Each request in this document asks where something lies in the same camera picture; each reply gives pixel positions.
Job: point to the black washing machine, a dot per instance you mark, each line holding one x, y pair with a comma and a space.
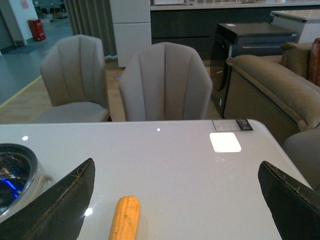
234, 39

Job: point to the grey curtain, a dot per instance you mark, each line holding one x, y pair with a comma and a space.
93, 18

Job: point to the red bin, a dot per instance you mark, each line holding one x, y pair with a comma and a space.
37, 30

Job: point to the yellow corn cob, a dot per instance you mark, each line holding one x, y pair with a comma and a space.
125, 219

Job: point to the white cabinet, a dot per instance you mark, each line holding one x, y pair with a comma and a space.
131, 21

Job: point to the beige chair at table side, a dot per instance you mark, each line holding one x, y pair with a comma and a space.
303, 149

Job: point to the brown sofa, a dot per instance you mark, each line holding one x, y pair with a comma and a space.
280, 91

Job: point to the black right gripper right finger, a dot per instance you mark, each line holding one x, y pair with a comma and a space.
295, 208

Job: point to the white electric cooking pot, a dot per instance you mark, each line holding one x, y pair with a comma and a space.
22, 178

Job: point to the table label sticker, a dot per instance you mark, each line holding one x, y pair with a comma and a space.
229, 125

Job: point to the beige chair right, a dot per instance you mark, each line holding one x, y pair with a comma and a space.
165, 82

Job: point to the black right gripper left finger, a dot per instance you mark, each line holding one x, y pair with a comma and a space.
58, 213

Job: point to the white side counter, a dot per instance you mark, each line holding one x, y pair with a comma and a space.
305, 23

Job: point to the dark kitchen counter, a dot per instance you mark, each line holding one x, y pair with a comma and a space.
194, 23

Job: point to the beige chair left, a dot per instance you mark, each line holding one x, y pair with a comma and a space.
74, 74

